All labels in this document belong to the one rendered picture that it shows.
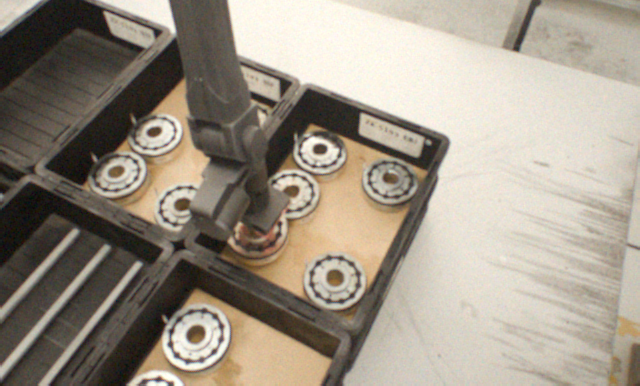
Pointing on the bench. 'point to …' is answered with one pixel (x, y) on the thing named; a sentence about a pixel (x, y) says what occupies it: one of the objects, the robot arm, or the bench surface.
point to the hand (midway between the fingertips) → (256, 224)
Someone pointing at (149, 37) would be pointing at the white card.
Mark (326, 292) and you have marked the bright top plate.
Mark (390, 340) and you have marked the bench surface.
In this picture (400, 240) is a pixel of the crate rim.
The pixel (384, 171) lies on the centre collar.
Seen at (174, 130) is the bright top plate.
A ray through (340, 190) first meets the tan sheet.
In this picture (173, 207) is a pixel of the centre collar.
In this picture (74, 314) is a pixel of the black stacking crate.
